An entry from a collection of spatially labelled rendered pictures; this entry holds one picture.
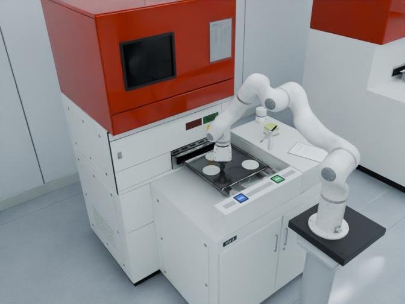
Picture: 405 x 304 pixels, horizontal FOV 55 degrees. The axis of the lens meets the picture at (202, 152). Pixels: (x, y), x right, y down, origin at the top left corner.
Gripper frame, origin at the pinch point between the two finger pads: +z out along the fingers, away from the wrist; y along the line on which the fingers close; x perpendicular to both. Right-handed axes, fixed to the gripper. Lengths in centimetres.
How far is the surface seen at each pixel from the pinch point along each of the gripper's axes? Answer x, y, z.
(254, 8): 255, 36, -35
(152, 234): -3, -44, 51
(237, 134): 30.5, 10.0, -3.9
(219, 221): -42.7, -1.9, 3.9
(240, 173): -3.1, 10.1, 2.6
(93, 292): -15, -87, 93
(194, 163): 7.4, -16.3, 2.6
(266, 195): -29.5, 21.9, -1.9
